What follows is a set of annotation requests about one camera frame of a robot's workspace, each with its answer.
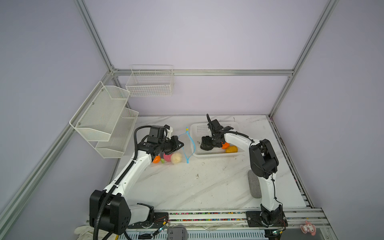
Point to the white two-tier mesh shelf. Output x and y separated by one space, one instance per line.
105 121

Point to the cream toy pear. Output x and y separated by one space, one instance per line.
176 158

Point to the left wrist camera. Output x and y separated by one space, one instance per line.
159 134

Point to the yellow toy mango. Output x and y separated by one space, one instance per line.
232 149

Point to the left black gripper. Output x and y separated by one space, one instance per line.
176 143

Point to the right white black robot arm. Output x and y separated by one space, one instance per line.
263 162

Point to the pink plush toy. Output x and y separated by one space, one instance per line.
308 228

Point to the white wire wall basket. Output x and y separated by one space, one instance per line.
151 81

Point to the orange toy fruit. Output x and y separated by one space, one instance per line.
157 160
225 145

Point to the white plastic basket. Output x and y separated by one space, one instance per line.
199 130

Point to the grey power adapter box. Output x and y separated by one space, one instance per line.
177 233

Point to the grey felt eraser block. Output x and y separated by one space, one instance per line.
254 184

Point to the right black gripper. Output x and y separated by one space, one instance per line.
207 144

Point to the white cloth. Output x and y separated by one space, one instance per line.
87 232

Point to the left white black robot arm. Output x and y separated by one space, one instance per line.
109 208

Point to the pink toy dragon fruit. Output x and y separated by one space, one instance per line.
167 158

